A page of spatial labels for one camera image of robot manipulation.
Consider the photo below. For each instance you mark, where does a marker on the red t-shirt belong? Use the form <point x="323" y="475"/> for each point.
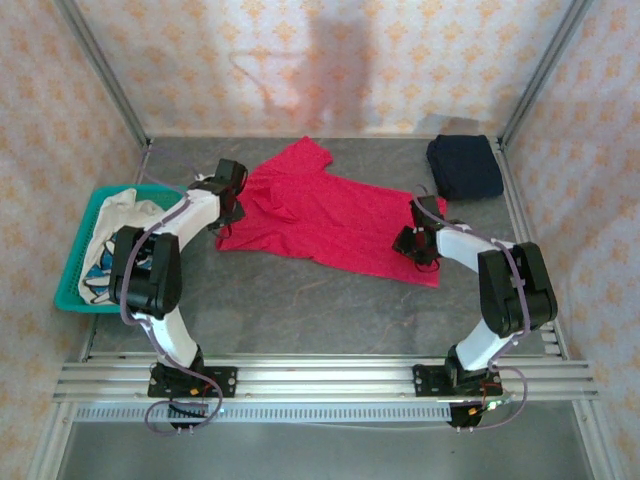
<point x="325" y="220"/>

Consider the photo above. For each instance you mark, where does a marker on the aluminium mounting rail beam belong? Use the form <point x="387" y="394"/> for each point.
<point x="325" y="372"/>

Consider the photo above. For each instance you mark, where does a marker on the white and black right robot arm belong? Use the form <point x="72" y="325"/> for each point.
<point x="515" y="285"/>

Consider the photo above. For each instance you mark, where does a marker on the teal plastic basket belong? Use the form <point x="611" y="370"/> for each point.
<point x="75" y="270"/>

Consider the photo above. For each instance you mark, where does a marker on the white flower print t-shirt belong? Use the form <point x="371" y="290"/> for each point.
<point x="120" y="212"/>

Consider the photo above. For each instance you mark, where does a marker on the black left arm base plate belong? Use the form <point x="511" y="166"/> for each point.
<point x="225" y="382"/>

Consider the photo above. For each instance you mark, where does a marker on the aluminium frame post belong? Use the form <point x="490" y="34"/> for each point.
<point x="545" y="75"/>
<point x="107" y="80"/>

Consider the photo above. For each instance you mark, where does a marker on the folded navy t-shirt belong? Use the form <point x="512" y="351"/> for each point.
<point x="465" y="167"/>

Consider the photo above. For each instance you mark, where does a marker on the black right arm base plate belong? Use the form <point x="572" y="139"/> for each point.
<point x="425" y="380"/>

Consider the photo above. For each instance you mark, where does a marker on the small green circuit board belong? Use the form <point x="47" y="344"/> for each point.
<point x="495" y="404"/>

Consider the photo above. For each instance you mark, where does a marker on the aluminium frame leg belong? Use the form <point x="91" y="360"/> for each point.
<point x="598" y="442"/>
<point x="51" y="442"/>

